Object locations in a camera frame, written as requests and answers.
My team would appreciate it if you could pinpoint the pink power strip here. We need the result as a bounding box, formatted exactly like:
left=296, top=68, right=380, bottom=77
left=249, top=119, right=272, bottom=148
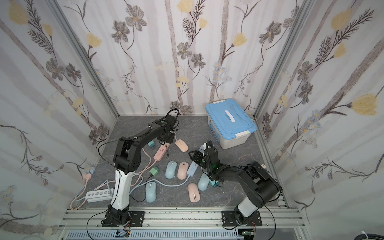
left=154, top=143, right=170, bottom=162

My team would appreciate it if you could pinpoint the blue power strip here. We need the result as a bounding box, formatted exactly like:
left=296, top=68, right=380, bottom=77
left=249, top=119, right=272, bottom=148
left=187, top=145, right=206, bottom=177

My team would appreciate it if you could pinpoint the teal USB charger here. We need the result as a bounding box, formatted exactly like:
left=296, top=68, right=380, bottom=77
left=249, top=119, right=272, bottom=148
left=148, top=141, right=156, bottom=149

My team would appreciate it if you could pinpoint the pink mouse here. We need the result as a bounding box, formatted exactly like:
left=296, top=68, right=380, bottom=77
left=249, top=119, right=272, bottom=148
left=187, top=183, right=201, bottom=203
left=177, top=162, right=189, bottom=180
left=175, top=139, right=189, bottom=153

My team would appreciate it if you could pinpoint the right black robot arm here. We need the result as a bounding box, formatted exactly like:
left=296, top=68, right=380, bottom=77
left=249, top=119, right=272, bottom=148
left=188, top=141, right=281, bottom=228

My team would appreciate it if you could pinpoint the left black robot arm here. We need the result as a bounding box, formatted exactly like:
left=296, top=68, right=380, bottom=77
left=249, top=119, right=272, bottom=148
left=101, top=114, right=178, bottom=227

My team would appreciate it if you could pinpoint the blue mouse right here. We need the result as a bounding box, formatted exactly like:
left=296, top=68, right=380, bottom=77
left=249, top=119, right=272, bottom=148
left=198, top=173, right=211, bottom=191

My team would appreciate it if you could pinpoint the blue mouse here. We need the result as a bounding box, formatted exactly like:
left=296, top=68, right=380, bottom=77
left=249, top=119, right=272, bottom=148
left=165, top=161, right=178, bottom=179
left=145, top=182, right=157, bottom=203
left=198, top=173, right=211, bottom=191

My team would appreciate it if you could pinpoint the blue mouse middle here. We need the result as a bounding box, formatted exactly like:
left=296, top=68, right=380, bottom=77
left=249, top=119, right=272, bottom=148
left=165, top=161, right=178, bottom=179

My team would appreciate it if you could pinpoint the pink mouse front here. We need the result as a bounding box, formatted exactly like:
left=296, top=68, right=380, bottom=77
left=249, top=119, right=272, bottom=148
left=187, top=183, right=201, bottom=203

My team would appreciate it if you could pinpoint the blue mouse front left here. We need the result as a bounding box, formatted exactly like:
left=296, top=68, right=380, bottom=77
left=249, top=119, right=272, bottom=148
left=145, top=182, right=157, bottom=203

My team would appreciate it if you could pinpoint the light green loose charger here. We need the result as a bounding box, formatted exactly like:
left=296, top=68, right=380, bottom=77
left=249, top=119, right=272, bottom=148
left=150, top=166, right=159, bottom=176

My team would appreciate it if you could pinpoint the blue lid storage box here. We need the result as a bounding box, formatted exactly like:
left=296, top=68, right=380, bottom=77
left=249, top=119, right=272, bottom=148
left=206, top=99, right=257, bottom=150

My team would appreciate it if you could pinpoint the white power strip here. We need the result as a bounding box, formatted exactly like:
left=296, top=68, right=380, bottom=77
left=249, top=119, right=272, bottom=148
left=86, top=188, right=114, bottom=203

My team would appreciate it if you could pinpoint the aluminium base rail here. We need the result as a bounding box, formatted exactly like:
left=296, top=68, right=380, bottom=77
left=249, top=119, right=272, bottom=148
left=58, top=206, right=311, bottom=240

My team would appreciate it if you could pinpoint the pink power strip cable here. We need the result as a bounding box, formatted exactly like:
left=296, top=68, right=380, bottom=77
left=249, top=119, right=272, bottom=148
left=69, top=146, right=158, bottom=210

